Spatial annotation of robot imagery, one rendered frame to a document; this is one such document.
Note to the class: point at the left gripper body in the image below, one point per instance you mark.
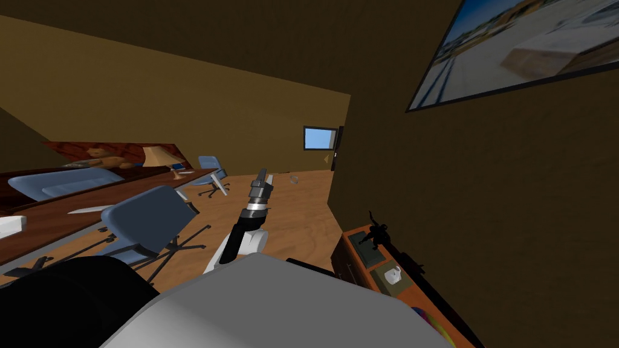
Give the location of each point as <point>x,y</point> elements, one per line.
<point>259,195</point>

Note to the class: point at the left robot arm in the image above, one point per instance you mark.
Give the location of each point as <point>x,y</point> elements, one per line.
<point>237,238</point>

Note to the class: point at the orange brown wooden sideboard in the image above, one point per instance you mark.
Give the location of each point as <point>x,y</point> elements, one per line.
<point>359,270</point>

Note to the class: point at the small blue window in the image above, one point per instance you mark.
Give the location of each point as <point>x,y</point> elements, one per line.
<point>318,138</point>

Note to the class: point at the blue office chair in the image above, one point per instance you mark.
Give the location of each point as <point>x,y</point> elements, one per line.
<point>145,217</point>
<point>63,182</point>
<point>211,166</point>

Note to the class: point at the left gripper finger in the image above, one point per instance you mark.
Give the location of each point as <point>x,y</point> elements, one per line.
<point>270,182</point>
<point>261,177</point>

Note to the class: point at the large framed wall picture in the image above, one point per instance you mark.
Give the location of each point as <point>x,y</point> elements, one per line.
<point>522,46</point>

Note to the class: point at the long dark brown desk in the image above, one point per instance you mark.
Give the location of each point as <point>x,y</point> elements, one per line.
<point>58,218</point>

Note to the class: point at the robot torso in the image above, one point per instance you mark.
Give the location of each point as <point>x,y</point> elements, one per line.
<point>271,309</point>

